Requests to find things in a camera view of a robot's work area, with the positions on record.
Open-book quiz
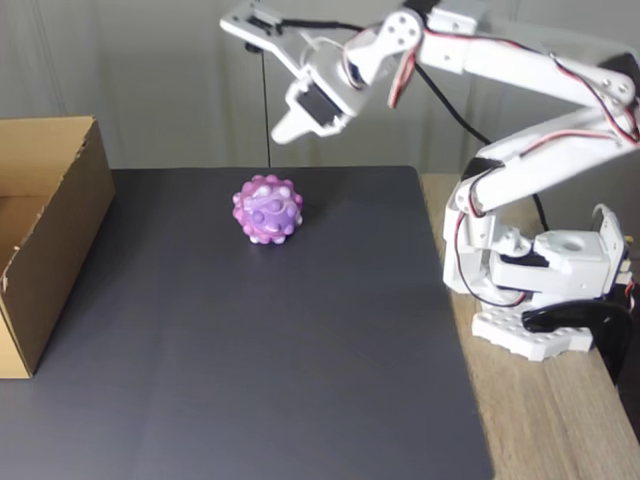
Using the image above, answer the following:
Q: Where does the purple pink bumpy ball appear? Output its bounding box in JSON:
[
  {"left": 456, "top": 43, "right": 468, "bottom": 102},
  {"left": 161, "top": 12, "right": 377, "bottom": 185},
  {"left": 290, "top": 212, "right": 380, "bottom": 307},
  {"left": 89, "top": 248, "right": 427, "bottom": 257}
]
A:
[{"left": 231, "top": 174, "right": 305, "bottom": 246}]

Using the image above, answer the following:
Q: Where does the black camera cable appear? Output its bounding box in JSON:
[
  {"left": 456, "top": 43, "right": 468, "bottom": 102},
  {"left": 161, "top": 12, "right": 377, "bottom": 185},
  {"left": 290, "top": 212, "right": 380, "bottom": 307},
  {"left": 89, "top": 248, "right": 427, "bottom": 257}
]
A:
[{"left": 272, "top": 17, "right": 554, "bottom": 234}]

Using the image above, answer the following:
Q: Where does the dark grey mat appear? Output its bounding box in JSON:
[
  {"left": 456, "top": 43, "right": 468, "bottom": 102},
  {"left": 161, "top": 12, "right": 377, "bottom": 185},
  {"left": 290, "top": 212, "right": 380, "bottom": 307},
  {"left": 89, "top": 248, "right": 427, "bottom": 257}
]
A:
[{"left": 0, "top": 166, "right": 496, "bottom": 480}]

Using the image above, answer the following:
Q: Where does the black table clamp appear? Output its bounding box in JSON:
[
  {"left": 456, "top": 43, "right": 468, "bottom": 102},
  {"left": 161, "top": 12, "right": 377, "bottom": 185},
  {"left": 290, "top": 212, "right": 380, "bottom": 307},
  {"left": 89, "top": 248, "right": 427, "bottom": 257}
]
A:
[{"left": 521, "top": 298, "right": 634, "bottom": 386}]

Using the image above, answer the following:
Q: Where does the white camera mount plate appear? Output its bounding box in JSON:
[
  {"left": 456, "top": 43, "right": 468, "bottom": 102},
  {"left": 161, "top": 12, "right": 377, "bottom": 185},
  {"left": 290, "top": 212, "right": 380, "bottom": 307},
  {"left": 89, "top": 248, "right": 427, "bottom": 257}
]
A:
[{"left": 219, "top": 0, "right": 321, "bottom": 81}]

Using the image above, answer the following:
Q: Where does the brown cardboard box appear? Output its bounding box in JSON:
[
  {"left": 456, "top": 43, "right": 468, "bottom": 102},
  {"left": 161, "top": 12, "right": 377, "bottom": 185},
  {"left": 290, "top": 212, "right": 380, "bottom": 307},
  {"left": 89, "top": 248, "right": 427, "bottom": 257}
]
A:
[{"left": 0, "top": 116, "right": 116, "bottom": 380}]

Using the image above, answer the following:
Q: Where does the thin white wire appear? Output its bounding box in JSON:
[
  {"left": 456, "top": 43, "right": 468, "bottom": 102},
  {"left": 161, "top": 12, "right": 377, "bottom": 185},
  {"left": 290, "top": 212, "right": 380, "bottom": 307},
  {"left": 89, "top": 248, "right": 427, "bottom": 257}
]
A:
[{"left": 299, "top": 35, "right": 347, "bottom": 66}]

